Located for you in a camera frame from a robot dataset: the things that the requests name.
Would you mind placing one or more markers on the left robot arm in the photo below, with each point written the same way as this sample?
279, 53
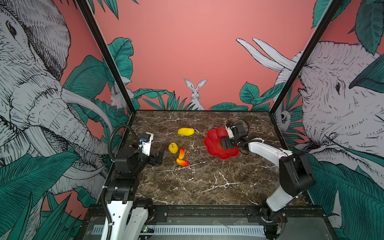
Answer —
126, 216

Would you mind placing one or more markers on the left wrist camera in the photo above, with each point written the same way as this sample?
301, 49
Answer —
146, 142

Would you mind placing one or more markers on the black frame post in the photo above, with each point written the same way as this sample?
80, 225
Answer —
100, 40
325, 20

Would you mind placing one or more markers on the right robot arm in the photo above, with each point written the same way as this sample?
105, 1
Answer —
295, 172

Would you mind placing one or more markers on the white ventilation grille strip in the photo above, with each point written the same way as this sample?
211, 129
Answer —
194, 230

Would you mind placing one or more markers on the right black frame post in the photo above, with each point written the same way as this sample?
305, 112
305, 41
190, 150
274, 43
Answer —
325, 20

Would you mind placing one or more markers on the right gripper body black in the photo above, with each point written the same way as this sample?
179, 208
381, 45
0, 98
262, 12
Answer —
237, 140

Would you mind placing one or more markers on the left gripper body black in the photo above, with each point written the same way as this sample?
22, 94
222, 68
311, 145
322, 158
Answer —
141, 159

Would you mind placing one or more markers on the yellow fake apple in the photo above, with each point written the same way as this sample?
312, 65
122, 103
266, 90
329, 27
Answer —
173, 148

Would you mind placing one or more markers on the red flower-shaped fruit bowl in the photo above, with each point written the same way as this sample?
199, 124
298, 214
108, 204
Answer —
214, 145

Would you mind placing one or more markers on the black front rail frame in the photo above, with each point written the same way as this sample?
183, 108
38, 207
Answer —
294, 223

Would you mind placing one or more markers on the left black frame post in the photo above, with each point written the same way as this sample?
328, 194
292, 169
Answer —
100, 40

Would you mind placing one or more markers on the red-orange fake mango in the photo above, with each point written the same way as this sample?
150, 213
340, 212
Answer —
182, 153
182, 163

